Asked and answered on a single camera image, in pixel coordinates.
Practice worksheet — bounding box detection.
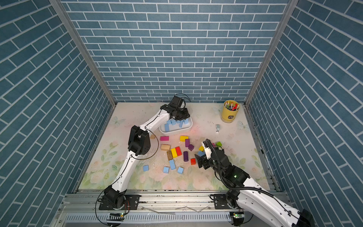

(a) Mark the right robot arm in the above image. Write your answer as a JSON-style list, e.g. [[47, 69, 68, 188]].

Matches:
[[195, 139, 315, 227]]

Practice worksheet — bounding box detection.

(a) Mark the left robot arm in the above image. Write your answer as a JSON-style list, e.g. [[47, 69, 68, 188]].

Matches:
[[97, 94, 190, 210]]

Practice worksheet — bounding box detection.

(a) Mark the blue cube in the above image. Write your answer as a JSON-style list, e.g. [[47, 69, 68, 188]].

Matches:
[[163, 166, 169, 174], [177, 167, 184, 174], [143, 165, 149, 172]]

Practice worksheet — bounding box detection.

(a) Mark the white plastic tub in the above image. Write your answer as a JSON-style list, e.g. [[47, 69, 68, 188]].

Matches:
[[159, 117, 193, 136]]

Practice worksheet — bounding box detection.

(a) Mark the yellow pen cup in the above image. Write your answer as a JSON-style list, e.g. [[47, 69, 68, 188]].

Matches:
[[221, 100, 240, 123]]

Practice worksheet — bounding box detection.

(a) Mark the aluminium corner post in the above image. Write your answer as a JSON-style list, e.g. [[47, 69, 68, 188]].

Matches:
[[244, 0, 298, 107], [49, 0, 116, 107]]

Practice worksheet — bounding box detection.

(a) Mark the aluminium corner post right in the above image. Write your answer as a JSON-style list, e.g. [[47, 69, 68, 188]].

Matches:
[[244, 0, 298, 107]]

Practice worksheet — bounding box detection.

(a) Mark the light wood square block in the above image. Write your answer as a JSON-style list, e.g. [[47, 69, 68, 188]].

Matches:
[[160, 144, 171, 151]]

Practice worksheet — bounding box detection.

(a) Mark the yellow block near tub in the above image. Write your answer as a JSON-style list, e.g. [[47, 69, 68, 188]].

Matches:
[[180, 136, 189, 142]]

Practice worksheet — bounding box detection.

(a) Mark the dark wood block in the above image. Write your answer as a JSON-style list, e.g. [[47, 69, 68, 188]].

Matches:
[[166, 150, 174, 160]]

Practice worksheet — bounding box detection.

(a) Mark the magenta rectangular block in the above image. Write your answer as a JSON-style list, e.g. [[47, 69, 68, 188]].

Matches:
[[160, 136, 169, 141]]

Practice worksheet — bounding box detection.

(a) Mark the aluminium corner post left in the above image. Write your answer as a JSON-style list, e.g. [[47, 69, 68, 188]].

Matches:
[[49, 0, 116, 107]]

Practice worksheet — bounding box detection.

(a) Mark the blue long block bottom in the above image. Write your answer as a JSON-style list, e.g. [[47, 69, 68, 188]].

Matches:
[[169, 159, 176, 170]]

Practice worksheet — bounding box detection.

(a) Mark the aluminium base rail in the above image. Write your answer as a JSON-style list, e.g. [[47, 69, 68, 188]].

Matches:
[[56, 189, 301, 227]]

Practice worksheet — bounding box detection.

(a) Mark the purple cylinder block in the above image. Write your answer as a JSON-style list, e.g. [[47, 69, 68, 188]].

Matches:
[[183, 151, 189, 162]]

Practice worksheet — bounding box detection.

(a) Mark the light blue block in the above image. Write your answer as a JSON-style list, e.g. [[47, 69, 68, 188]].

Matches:
[[179, 119, 189, 128]]

